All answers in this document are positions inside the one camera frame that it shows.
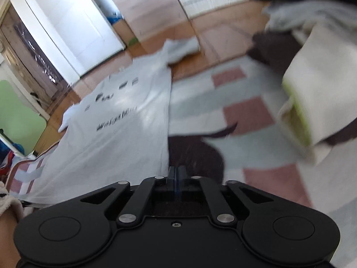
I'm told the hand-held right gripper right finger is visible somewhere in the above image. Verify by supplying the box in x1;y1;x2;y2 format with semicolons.
176;166;275;227

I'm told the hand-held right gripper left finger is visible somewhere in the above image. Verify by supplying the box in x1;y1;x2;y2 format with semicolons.
80;167;176;227

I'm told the white printed t-shirt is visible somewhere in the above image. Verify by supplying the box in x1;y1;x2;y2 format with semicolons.
26;37;202;205

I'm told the light grey sweatshirt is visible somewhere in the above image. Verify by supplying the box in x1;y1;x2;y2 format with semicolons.
262;0;357;35

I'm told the patterned grey pink rug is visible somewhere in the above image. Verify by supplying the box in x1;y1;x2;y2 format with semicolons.
6;57;357;229

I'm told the dark brown cloth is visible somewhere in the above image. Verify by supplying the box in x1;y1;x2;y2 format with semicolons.
247;31;309;76

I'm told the blue and red cloth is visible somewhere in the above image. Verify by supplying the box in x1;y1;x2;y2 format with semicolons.
0;138;26;175

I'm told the white fuzzy cloth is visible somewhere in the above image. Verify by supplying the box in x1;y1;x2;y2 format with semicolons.
0;181;26;219

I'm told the cream cloth with green stripe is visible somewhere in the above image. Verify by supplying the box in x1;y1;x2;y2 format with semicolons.
278;24;357;166

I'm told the green board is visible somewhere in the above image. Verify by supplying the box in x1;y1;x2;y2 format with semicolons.
0;80;47;157

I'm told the blue bag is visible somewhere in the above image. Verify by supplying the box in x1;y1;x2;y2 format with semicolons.
107;13;124;26

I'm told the cardboard box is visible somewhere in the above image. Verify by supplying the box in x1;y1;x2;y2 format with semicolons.
104;0;193;45

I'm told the person's leg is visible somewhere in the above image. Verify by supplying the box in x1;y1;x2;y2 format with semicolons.
0;208;24;268

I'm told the white door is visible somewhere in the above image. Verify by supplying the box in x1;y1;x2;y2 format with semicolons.
7;0;127;86

